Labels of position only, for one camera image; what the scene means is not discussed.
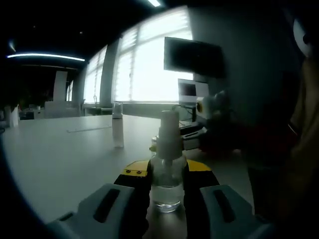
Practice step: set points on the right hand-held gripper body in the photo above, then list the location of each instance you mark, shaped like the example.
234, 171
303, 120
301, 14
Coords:
209, 105

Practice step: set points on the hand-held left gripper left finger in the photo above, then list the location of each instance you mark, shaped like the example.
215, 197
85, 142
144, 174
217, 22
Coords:
109, 209

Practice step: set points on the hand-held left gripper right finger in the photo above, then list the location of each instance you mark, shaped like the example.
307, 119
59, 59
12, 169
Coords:
224, 211

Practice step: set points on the clear pump bottle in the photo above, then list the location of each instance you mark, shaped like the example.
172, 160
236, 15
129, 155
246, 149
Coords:
167, 189

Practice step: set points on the beige pump bottle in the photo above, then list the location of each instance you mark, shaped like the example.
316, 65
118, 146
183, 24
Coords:
118, 134

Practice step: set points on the clear pump bottle cover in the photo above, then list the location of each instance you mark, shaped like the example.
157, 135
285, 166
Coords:
117, 109

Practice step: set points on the white laptop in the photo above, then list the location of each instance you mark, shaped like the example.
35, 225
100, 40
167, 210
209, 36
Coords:
193, 89

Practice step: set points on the white low partition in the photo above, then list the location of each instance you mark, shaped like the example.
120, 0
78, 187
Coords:
63, 109

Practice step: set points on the long ceiling light strip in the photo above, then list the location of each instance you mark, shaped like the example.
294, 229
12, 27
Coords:
154, 2

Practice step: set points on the potted green plant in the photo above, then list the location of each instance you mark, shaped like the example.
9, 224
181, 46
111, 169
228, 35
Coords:
12, 115

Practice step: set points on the curved ceiling light strip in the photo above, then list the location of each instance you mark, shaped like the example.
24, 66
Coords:
45, 56

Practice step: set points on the black wall monitor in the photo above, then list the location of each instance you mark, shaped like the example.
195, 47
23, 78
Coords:
194, 58

